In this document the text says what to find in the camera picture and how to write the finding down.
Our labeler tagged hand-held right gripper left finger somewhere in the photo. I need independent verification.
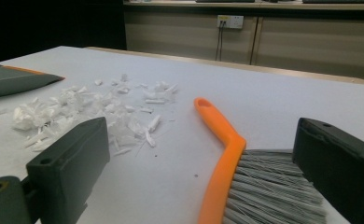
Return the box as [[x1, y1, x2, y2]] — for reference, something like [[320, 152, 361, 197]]
[[25, 116, 111, 224]]

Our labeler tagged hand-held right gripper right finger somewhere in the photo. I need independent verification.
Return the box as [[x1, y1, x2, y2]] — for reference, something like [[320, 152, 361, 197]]
[[292, 117, 364, 224]]

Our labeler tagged pile of white paper scraps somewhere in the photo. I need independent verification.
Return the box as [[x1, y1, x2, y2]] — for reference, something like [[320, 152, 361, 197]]
[[0, 73, 178, 157]]

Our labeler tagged grey dustpan with orange edge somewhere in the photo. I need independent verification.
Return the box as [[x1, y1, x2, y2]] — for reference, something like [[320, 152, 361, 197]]
[[0, 61, 66, 100]]

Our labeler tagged orange brush with grey bristles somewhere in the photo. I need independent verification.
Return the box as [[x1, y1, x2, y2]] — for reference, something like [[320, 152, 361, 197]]
[[193, 96, 328, 224]]

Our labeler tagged white table cover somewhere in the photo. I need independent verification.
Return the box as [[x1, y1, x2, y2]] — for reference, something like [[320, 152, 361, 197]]
[[0, 46, 364, 224]]

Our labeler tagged wooden table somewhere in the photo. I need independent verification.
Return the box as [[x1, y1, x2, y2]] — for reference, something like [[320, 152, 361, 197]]
[[83, 46, 364, 86]]

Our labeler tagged black wall socket cable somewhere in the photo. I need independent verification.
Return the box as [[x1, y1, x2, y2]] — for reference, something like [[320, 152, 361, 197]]
[[215, 21, 223, 62], [218, 21, 226, 62]]

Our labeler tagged white wall socket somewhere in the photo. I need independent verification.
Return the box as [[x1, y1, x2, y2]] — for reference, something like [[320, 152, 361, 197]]
[[217, 14, 245, 30]]

